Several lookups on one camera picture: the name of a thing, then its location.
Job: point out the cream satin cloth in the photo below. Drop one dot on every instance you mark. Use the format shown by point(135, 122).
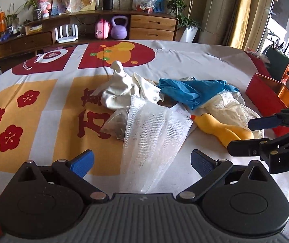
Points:
point(147, 87)

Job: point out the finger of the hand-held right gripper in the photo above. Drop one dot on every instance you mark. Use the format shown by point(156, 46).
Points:
point(260, 123)
point(248, 147)

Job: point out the wooden tv cabinet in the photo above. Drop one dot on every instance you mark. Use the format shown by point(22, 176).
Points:
point(147, 22)

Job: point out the pink toy case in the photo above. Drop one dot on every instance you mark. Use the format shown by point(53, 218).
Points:
point(102, 29)

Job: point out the small potted plant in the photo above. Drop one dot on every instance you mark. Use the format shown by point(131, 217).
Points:
point(36, 12)

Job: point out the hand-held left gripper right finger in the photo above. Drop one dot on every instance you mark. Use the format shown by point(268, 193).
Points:
point(201, 162)

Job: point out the purple kettlebell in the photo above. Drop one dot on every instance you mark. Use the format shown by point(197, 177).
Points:
point(119, 30)

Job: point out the red metal box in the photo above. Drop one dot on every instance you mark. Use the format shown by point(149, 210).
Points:
point(260, 96)

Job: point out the black speaker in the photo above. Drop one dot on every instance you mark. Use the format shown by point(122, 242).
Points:
point(108, 1)

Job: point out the tall green plant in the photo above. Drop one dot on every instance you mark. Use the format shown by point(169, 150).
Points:
point(177, 3)

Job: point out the white router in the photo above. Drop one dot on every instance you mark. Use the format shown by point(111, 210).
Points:
point(67, 39)

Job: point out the blue cloth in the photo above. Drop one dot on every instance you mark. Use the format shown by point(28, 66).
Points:
point(182, 91)

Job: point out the cream mesh cloth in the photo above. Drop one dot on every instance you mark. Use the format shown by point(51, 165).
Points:
point(228, 111)

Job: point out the beige curtain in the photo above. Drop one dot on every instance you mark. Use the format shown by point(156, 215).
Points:
point(243, 12)

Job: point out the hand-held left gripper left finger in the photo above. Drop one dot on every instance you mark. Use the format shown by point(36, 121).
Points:
point(83, 162)

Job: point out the white knotted cloth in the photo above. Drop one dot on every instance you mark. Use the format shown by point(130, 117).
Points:
point(117, 91)

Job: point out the dark green bin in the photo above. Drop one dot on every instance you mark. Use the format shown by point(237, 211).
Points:
point(277, 63)

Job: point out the blue bottle pack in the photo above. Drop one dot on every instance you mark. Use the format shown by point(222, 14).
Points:
point(160, 3)

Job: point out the clear bag with dark contents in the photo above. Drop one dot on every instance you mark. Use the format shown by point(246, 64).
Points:
point(116, 124)

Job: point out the white mesh cloth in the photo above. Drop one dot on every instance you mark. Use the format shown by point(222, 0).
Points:
point(149, 136)

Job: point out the white planter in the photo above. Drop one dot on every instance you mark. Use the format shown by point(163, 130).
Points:
point(188, 34)

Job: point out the pink plush toy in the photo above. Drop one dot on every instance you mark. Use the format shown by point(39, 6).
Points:
point(44, 2)

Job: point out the clear plastic bag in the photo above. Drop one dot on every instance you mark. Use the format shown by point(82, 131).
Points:
point(145, 1)

